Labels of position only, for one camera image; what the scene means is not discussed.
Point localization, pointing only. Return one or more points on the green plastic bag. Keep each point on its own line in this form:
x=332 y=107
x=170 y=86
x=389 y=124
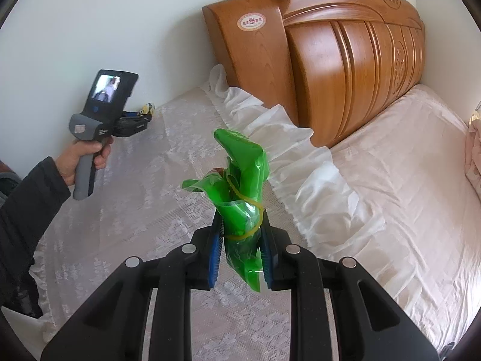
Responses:
x=242 y=158

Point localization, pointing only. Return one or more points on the pink bed sheet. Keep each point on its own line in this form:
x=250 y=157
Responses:
x=394 y=176

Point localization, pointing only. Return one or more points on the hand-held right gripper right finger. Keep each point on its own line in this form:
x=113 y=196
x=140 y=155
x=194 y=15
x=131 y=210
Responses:
x=267 y=267

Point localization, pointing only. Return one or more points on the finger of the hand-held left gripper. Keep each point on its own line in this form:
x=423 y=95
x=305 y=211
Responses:
x=142 y=118
x=129 y=128

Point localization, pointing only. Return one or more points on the yellow rubber band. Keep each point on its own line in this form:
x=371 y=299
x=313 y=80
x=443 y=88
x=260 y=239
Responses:
x=246 y=198

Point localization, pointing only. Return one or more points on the person's left hand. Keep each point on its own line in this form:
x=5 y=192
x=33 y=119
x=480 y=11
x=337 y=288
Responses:
x=67 y=165

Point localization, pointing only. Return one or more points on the person's left forearm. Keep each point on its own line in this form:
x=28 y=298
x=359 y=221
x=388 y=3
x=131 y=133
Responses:
x=26 y=214

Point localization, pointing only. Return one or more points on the white lace bedspread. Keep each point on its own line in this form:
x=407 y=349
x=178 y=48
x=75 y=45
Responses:
x=131 y=195

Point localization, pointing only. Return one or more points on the pink pillow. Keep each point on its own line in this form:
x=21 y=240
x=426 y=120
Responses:
x=474 y=150

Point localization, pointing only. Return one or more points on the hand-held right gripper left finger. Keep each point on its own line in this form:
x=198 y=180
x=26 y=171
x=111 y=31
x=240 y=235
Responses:
x=217 y=259

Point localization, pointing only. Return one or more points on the wooden headboard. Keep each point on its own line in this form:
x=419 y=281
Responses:
x=338 y=64

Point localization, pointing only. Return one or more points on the small yellow toy figure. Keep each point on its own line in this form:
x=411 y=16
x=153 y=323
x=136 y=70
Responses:
x=147 y=109

